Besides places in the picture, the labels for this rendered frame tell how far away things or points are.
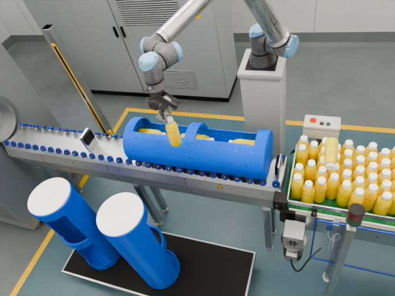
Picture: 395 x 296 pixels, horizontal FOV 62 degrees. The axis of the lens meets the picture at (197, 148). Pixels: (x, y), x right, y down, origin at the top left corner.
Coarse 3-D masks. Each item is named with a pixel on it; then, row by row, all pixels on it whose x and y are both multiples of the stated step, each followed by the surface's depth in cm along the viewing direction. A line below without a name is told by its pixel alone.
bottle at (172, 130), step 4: (168, 124) 169; (172, 124) 169; (176, 124) 172; (168, 128) 170; (172, 128) 170; (176, 128) 171; (168, 132) 172; (172, 132) 171; (176, 132) 172; (168, 136) 175; (172, 136) 173; (176, 136) 174; (180, 136) 178; (172, 140) 176; (176, 140) 176; (180, 140) 178; (172, 144) 178; (176, 144) 178; (180, 144) 180
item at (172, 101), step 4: (164, 92) 157; (156, 96) 156; (160, 96) 155; (164, 96) 156; (168, 96) 156; (172, 96) 157; (164, 100) 156; (168, 100) 155; (172, 100) 156; (176, 100) 156; (168, 104) 156; (172, 104) 155; (176, 104) 156; (176, 108) 156
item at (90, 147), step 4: (88, 128) 231; (84, 132) 229; (88, 132) 229; (80, 136) 227; (84, 136) 227; (88, 136) 229; (92, 136) 233; (84, 140) 227; (88, 140) 230; (92, 140) 236; (96, 140) 241; (84, 144) 231; (88, 144) 230; (92, 144) 237; (88, 148) 233; (92, 148) 237
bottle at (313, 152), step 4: (308, 148) 187; (312, 148) 184; (316, 148) 184; (308, 152) 188; (312, 152) 185; (316, 152) 185; (308, 156) 190; (312, 156) 188; (316, 156) 187; (308, 160) 193; (316, 160) 191
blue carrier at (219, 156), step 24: (144, 120) 217; (144, 144) 195; (168, 144) 189; (192, 144) 184; (216, 144) 179; (240, 144) 175; (264, 144) 171; (192, 168) 193; (216, 168) 184; (240, 168) 177; (264, 168) 173
